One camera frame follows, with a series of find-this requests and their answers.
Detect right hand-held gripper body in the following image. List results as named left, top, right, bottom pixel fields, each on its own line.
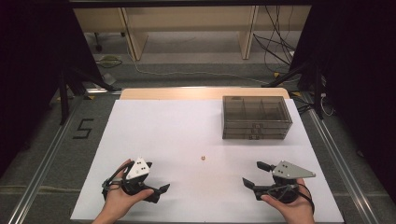
left=253, top=160, right=317, bottom=205

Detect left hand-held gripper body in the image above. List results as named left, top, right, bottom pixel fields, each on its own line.
left=120, top=157, right=161, bottom=204

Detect clear grey drawer box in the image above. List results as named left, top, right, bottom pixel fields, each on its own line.
left=221, top=95, right=294, bottom=141

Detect person's left hand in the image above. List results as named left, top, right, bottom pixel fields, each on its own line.
left=102, top=158, right=155, bottom=217

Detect person's right hand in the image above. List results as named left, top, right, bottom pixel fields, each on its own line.
left=261, top=177, right=316, bottom=224

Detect white board sheet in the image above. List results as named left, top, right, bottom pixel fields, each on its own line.
left=70, top=98, right=346, bottom=224

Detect black tape numeral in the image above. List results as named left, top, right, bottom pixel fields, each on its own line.
left=72, top=118, right=95, bottom=140

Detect black tripod stand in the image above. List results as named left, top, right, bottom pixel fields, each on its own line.
left=57, top=66, right=123, bottom=126
left=261, top=59, right=327, bottom=120

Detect dark curtain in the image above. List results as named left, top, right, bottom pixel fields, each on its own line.
left=289, top=0, right=396, bottom=202
left=0, top=0, right=105, bottom=176

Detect light wooden desk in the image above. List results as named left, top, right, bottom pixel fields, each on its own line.
left=73, top=6, right=312, bottom=62

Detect black right gripper strap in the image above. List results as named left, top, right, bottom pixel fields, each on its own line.
left=266, top=182, right=316, bottom=216

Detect black gripper strap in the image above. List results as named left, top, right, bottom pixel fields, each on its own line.
left=101, top=162, right=134, bottom=200
left=266, top=182, right=316, bottom=216

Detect black left gripper strap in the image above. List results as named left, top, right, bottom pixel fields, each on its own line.
left=101, top=162, right=134, bottom=200

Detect black floor cables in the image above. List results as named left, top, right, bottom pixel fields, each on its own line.
left=294, top=95, right=316, bottom=116

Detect green coiled cable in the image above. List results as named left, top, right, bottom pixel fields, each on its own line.
left=94, top=54, right=124, bottom=70

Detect hanging black cables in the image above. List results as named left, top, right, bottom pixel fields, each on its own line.
left=252, top=5, right=297, bottom=75

